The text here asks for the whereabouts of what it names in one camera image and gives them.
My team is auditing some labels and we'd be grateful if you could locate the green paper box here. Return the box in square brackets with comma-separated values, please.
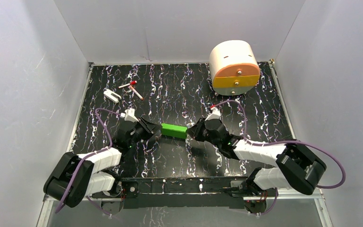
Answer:
[161, 123, 188, 139]

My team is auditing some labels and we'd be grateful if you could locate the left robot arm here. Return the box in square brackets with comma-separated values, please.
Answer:
[43, 117, 162, 209]

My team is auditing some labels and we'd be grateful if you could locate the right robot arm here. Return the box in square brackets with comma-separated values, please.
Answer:
[186, 118, 327, 196]

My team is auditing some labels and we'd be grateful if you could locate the small white plastic clip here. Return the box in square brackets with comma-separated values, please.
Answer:
[104, 89, 121, 104]

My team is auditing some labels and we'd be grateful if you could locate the pink tube pen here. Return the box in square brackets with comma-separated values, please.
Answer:
[129, 85, 144, 100]

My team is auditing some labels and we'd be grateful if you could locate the red capped marker pen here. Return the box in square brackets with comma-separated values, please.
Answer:
[118, 80, 137, 89]

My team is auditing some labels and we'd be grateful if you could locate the round cream drawer cabinet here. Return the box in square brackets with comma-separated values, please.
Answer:
[208, 40, 260, 96]

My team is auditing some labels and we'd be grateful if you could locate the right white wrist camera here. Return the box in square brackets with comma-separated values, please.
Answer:
[205, 107, 221, 121]

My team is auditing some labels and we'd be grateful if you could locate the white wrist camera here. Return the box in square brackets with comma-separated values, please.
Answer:
[120, 108, 139, 122]
[205, 107, 221, 121]

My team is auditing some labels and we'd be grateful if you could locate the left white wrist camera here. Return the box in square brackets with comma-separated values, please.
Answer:
[120, 108, 139, 122]

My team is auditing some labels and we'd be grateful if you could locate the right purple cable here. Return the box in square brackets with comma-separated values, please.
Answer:
[211, 99, 346, 217]

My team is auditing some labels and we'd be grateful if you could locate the purple cable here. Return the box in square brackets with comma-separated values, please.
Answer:
[211, 99, 346, 217]
[54, 108, 122, 217]

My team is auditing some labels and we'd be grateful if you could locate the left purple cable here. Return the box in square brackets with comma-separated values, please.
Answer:
[54, 108, 122, 217]

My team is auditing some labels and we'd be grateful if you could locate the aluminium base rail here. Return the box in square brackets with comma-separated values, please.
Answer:
[43, 178, 323, 202]

